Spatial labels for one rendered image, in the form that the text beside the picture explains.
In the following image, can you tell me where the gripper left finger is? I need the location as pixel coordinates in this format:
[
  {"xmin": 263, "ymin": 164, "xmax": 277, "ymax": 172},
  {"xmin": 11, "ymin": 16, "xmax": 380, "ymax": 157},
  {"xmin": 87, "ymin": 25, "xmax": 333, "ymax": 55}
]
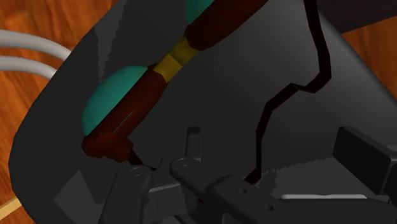
[{"xmin": 98, "ymin": 125, "xmax": 281, "ymax": 224}]

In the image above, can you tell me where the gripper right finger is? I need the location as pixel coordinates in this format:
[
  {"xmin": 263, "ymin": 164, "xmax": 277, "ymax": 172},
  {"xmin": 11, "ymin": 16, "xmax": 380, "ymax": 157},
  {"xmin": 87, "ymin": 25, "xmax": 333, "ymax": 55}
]
[{"xmin": 332, "ymin": 125, "xmax": 397, "ymax": 206}]

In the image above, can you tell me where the dark grey rounded table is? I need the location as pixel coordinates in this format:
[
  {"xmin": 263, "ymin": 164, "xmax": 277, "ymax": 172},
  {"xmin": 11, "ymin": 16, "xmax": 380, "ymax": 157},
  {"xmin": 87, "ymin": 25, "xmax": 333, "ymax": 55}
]
[{"xmin": 8, "ymin": 0, "xmax": 397, "ymax": 224}]

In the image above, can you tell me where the dark red yellow teal tool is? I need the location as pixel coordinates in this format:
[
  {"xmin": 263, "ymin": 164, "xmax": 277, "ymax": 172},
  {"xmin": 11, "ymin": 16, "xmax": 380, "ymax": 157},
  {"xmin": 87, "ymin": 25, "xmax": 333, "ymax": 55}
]
[{"xmin": 81, "ymin": 0, "xmax": 269, "ymax": 164}]

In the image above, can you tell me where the black wavy cord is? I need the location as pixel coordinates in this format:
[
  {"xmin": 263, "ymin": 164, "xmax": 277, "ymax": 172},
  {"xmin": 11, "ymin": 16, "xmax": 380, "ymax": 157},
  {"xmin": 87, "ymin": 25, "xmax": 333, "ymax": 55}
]
[{"xmin": 244, "ymin": 0, "xmax": 333, "ymax": 186}]

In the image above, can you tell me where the grey tubular frame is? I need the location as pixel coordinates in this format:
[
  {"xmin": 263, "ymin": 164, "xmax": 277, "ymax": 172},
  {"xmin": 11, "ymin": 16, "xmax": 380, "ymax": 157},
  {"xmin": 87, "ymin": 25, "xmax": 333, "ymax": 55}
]
[{"xmin": 0, "ymin": 29, "xmax": 73, "ymax": 80}]

